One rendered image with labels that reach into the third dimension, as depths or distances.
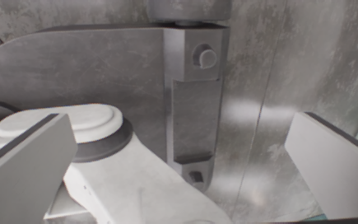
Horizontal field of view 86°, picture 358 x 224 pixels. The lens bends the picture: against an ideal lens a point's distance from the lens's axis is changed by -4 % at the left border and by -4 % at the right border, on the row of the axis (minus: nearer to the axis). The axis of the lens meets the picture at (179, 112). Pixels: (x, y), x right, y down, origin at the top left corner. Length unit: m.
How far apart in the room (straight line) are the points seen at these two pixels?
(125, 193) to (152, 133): 0.28
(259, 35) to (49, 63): 0.61
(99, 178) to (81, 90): 0.23
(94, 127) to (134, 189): 0.12
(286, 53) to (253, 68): 0.13
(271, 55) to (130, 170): 0.63
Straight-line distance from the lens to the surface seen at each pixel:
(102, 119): 0.36
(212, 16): 0.45
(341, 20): 0.97
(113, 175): 0.32
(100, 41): 0.45
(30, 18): 0.66
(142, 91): 0.48
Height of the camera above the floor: 0.61
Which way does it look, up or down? 59 degrees down
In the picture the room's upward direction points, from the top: 154 degrees clockwise
